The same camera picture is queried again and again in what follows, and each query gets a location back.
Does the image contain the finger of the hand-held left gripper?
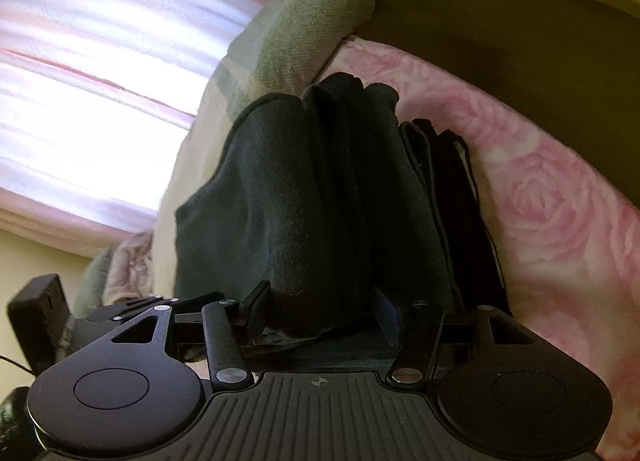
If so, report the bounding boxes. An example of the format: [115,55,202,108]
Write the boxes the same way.
[87,292,227,337]

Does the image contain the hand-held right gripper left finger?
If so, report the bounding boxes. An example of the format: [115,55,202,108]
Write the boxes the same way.
[75,281,272,387]

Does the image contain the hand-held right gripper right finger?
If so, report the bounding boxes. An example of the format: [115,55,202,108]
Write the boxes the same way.
[375,291,562,386]

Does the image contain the dark grey garment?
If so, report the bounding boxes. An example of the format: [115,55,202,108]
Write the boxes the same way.
[174,72,453,344]

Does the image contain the stack of folded dark clothes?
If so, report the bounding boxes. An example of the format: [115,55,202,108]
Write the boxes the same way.
[399,118,513,318]

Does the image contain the crumpled pale pink cloth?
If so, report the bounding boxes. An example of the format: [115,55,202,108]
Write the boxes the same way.
[106,230,162,303]

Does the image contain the green pillow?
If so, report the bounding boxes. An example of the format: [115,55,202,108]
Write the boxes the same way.
[74,247,115,314]

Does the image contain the pink rose blanket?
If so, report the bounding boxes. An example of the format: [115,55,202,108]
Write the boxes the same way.
[320,38,640,461]

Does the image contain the thin black cable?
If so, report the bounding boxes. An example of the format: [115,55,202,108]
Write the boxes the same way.
[0,355,35,374]

